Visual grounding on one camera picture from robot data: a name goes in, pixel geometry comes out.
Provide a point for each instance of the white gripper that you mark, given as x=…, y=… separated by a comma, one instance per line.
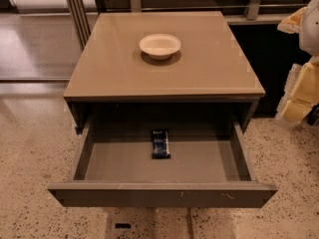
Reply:
x=310, y=30

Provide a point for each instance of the blue rxbar blueberry bar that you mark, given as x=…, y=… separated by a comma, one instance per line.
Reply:
x=160, y=144

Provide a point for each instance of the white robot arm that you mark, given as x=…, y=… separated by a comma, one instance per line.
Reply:
x=308, y=42

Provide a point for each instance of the grey counter cabinet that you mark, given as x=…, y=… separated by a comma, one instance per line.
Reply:
x=209, y=66

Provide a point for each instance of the grey open top drawer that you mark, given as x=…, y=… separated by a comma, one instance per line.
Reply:
x=209, y=166

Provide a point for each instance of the white ceramic bowl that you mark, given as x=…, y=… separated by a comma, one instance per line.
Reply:
x=160, y=46

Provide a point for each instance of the metal railing frame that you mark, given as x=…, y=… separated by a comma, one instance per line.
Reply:
x=249, y=19

